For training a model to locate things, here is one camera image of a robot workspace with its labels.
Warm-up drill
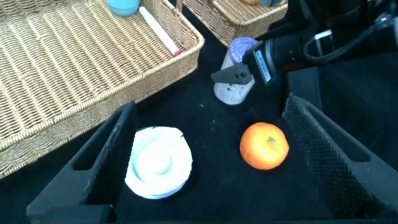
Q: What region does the light blue mug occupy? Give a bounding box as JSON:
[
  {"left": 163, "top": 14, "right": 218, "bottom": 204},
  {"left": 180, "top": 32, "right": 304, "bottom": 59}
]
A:
[{"left": 105, "top": 0, "right": 141, "bottom": 17}]

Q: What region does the white round lid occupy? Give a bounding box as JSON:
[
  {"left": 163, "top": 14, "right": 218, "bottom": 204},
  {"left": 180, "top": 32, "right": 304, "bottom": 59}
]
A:
[{"left": 124, "top": 126, "right": 193, "bottom": 200}]

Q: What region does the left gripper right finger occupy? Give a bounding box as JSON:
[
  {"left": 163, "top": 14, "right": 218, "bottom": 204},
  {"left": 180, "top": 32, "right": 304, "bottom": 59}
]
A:
[{"left": 282, "top": 93, "right": 398, "bottom": 218}]

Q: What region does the purple topped bag roll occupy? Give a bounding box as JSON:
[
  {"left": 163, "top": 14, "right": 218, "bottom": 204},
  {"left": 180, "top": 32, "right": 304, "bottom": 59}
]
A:
[{"left": 213, "top": 36, "right": 259, "bottom": 106}]

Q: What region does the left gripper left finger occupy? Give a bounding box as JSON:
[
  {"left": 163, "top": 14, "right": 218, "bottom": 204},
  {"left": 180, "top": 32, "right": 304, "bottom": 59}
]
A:
[{"left": 25, "top": 100, "right": 139, "bottom": 219}]

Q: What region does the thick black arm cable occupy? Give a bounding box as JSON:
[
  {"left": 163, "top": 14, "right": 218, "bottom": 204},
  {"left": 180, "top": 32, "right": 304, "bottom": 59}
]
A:
[{"left": 303, "top": 18, "right": 389, "bottom": 62}]

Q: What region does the wicker basket holding food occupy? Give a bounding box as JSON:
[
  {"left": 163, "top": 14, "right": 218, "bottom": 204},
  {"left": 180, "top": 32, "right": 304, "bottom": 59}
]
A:
[{"left": 183, "top": 0, "right": 289, "bottom": 47}]

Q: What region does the white pen pink cap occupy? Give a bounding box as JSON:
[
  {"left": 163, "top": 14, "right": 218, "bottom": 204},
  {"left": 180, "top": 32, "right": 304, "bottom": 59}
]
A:
[{"left": 139, "top": 6, "right": 182, "bottom": 57}]

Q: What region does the wicker basket holding mug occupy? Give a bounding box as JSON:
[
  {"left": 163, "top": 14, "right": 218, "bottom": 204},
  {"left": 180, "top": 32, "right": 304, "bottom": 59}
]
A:
[{"left": 0, "top": 0, "right": 205, "bottom": 180}]

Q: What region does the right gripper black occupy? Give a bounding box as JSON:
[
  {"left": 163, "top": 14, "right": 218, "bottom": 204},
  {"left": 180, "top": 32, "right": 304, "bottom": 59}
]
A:
[{"left": 210, "top": 40, "right": 281, "bottom": 87}]

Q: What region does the mandarin orange with green stem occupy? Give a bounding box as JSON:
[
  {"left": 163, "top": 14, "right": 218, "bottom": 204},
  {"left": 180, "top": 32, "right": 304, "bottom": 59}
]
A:
[{"left": 239, "top": 121, "right": 290, "bottom": 171}]

